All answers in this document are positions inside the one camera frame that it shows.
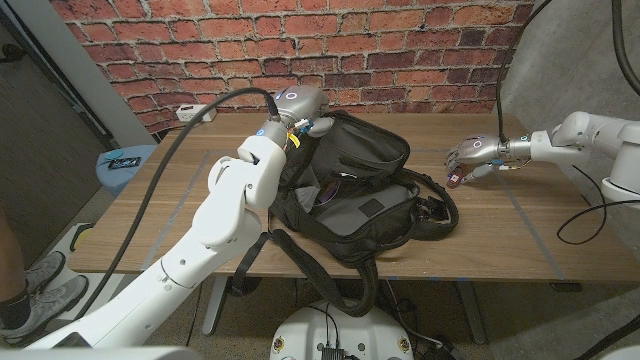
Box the black backpack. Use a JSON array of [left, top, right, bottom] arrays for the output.
[[228, 109, 460, 319]]

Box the white power strip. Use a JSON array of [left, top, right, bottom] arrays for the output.
[[175, 103, 218, 124]]

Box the grey table leg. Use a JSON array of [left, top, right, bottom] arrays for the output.
[[202, 279, 229, 336], [457, 280, 489, 345]]

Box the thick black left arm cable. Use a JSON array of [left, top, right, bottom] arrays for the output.
[[72, 87, 281, 321]]

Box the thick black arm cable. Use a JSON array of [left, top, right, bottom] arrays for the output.
[[72, 87, 281, 321], [494, 0, 640, 146]]

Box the brick wall print backdrop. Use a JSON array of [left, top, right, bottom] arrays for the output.
[[49, 0, 536, 136]]

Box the black phone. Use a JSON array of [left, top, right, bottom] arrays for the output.
[[107, 156, 142, 171]]

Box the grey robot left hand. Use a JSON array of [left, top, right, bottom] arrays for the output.
[[272, 84, 336, 140]]

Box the colourful printed booklet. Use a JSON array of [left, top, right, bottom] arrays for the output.
[[319, 182, 342, 204]]

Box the blue stool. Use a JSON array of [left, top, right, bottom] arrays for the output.
[[94, 144, 159, 197]]

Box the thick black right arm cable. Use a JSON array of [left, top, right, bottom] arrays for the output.
[[494, 0, 640, 146]]

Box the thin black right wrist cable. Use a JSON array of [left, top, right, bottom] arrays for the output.
[[556, 164, 640, 246]]

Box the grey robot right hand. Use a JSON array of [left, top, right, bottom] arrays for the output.
[[444, 133, 504, 187]]

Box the grey sneaker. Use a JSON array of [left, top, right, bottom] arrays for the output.
[[0, 274, 90, 346], [24, 250, 66, 296]]

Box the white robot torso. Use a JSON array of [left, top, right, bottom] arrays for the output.
[[268, 299, 415, 360]]

